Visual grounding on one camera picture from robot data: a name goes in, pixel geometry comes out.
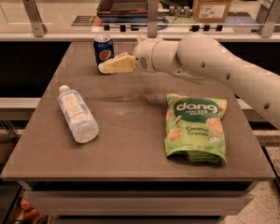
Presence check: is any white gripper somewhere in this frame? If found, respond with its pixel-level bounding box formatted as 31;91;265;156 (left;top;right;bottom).
98;36;161;74

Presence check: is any blue pepsi can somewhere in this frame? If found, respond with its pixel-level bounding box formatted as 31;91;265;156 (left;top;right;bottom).
93;35;114;64

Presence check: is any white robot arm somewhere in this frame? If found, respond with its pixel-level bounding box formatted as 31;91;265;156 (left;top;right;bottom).
98;33;280;130

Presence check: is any open orange tool case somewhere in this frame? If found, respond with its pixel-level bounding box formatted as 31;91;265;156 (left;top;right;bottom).
97;0;147;16

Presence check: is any glass barrier panel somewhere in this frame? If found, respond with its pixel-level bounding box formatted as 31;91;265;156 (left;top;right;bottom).
0;0;280;35

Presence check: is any clear plastic water bottle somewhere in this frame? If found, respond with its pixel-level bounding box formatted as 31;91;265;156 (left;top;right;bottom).
58;85;99;144

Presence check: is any green dang chips bag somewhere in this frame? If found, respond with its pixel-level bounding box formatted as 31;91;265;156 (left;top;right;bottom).
164;93;227;162

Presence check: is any cardboard box with label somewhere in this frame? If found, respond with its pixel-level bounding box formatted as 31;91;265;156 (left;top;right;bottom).
192;0;231;22

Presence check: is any orange object under table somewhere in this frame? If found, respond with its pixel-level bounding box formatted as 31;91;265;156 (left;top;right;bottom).
15;199;49;224

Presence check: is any left metal glass bracket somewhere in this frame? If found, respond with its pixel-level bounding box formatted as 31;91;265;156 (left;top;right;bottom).
22;0;47;37

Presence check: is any right metal glass bracket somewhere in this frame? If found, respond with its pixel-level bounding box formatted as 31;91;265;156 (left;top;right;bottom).
258;0;280;38

